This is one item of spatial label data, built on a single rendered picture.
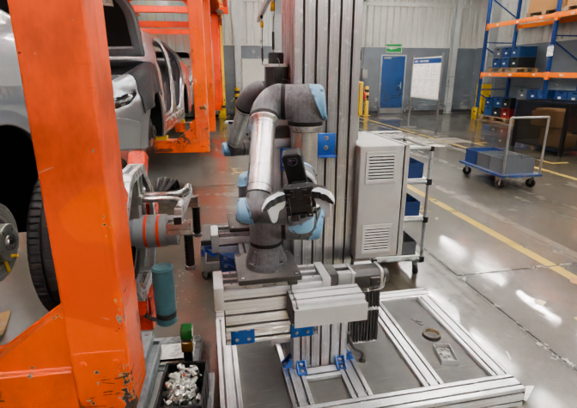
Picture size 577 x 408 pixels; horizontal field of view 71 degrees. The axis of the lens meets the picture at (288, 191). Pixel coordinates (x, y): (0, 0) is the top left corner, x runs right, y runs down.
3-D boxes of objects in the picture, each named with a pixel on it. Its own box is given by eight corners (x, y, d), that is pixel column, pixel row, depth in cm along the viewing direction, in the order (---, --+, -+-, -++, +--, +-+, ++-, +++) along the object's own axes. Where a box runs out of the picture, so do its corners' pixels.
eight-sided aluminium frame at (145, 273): (147, 262, 206) (136, 155, 191) (160, 261, 207) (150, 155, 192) (118, 325, 155) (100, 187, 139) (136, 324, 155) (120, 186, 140)
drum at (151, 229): (133, 240, 181) (130, 210, 178) (182, 238, 184) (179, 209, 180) (125, 253, 168) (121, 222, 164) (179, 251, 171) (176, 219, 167)
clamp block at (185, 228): (169, 231, 160) (167, 218, 159) (192, 230, 161) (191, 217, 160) (167, 236, 155) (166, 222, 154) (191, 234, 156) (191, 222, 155)
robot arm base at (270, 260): (282, 253, 160) (282, 229, 157) (290, 270, 145) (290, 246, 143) (244, 257, 157) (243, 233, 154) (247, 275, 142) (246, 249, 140)
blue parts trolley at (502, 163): (457, 173, 634) (465, 110, 607) (492, 171, 643) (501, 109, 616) (499, 191, 539) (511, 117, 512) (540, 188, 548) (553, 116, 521)
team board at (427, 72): (399, 127, 1157) (404, 55, 1102) (416, 127, 1166) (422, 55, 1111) (427, 135, 1015) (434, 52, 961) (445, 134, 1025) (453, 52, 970)
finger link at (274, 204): (266, 231, 87) (293, 216, 94) (262, 205, 85) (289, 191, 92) (256, 229, 89) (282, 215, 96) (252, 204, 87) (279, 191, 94)
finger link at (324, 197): (346, 219, 87) (320, 210, 95) (343, 193, 86) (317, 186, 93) (335, 223, 86) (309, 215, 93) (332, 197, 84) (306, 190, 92)
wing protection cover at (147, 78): (137, 107, 476) (132, 61, 461) (164, 107, 479) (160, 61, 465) (122, 113, 408) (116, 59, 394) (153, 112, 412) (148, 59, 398)
